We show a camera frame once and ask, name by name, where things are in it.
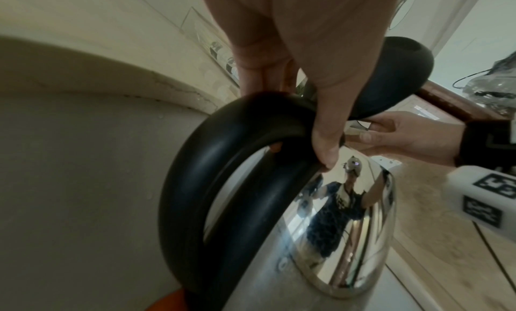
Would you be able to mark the person's left hand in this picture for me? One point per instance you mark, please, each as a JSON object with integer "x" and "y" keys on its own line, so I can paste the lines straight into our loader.
{"x": 306, "y": 32}

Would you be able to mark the person's right hand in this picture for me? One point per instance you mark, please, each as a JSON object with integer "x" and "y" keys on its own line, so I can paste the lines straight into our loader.
{"x": 415, "y": 137}

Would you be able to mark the stainless steel electric kettle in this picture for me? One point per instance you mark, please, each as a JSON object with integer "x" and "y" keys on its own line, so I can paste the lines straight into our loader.
{"x": 177, "y": 192}

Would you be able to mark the right marker wristband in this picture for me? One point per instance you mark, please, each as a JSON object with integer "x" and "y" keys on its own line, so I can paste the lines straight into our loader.
{"x": 487, "y": 144}

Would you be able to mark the white marker cube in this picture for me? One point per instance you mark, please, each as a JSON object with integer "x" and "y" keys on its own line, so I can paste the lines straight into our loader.
{"x": 475, "y": 195}

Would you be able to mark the white sink basin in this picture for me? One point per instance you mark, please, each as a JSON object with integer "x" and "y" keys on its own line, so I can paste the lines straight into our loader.
{"x": 80, "y": 192}

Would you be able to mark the wood-framed wall mirror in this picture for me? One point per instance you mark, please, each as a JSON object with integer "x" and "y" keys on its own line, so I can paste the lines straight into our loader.
{"x": 483, "y": 16}

